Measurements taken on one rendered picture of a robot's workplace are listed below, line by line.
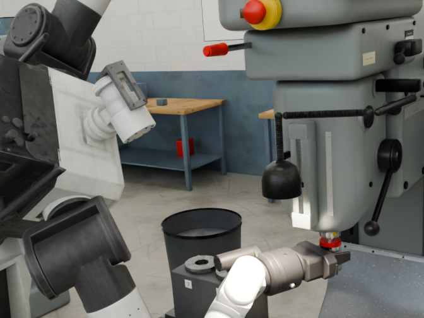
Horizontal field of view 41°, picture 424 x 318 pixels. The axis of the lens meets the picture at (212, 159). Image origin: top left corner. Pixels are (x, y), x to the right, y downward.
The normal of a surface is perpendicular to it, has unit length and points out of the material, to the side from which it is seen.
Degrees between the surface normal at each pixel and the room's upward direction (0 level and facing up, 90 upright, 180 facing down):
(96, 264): 75
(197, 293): 90
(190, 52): 90
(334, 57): 90
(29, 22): 62
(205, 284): 90
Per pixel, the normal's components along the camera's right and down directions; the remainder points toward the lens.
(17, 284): -0.46, 0.24
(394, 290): -0.56, -0.24
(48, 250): -0.13, -0.62
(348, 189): 0.05, 0.23
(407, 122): 0.80, 0.08
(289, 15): -0.57, 0.38
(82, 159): 0.72, -0.47
